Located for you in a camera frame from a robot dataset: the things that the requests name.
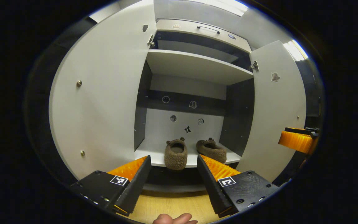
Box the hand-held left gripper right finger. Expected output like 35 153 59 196
197 154 280 218

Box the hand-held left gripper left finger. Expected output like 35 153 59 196
69 155 152 217

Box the brown fuzzy shoe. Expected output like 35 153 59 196
196 138 227 164
164 137 188 170

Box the grey cabinet door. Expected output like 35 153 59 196
236 40 307 183
48 0 158 203

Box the grey shoe cabinet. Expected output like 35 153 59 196
133 19 255 193

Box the ceiling light panel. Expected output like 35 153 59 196
283 40 309 62
207 0 248 17

